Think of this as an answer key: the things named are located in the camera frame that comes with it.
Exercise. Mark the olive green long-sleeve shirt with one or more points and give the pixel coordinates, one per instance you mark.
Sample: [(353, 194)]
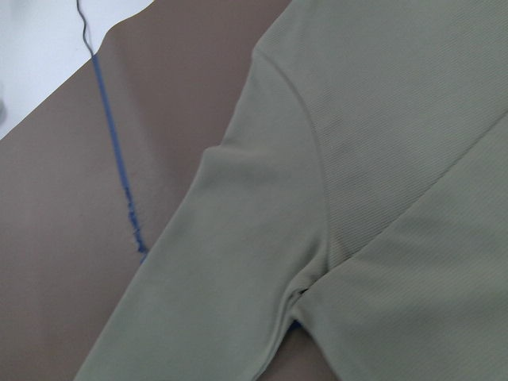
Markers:
[(360, 190)]

